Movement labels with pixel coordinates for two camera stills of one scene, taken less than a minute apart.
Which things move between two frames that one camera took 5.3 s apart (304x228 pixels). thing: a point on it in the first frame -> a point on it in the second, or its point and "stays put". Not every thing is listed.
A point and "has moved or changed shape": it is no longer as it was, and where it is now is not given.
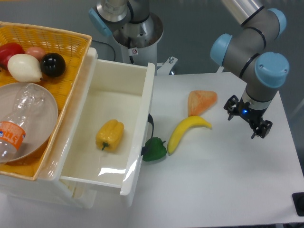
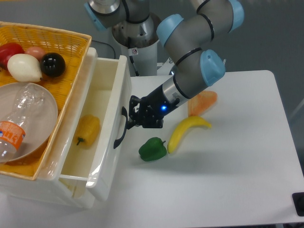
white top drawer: (109, 137) has moved or changed shape
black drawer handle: (150, 119) -> (124, 113)
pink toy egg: (38, 52) stays put
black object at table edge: (298, 200) stays put
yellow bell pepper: (109, 135) -> (88, 131)
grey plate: (41, 128) stays put
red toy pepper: (7, 51) stays put
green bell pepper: (155, 149) stays put
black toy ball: (52, 64) stays put
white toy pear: (24, 68) stays put
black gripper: (253, 116) -> (151, 113)
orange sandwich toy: (198, 101) stays put
